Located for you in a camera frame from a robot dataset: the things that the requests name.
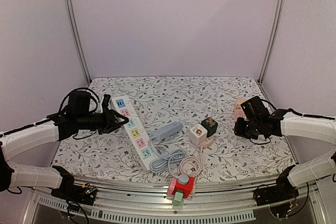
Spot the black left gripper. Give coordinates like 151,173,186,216
76,107,128,135

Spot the white multicolour power strip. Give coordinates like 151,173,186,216
110,95,157,171

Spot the pink cube socket adapter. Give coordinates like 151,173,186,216
234,109,247,119

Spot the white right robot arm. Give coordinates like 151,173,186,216
234,96,335,201

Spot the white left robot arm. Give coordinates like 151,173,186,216
1,88,129,200

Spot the round pink socket base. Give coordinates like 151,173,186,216
193,138,214,148

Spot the pink plug on red cube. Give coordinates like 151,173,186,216
166,178,177,196

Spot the red cube socket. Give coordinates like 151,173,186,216
173,174,195,198

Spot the dark green cube adapter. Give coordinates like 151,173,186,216
201,117,218,138

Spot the white cube adapter red print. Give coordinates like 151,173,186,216
189,124,207,145

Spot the light blue power strip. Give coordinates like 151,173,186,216
151,122,183,141

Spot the floral patterned table mat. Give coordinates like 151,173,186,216
52,77,296,184

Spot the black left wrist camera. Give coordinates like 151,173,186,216
100,94,111,109

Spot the light blue coiled cable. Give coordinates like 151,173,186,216
148,140,186,176

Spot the aluminium front rail frame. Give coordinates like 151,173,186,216
23,176,329,223

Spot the aluminium left corner post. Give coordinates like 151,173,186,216
64,0,92,84

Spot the aluminium corner post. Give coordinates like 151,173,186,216
257,0,285,85
64,0,92,84

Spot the aluminium right corner post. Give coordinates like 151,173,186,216
257,0,285,85

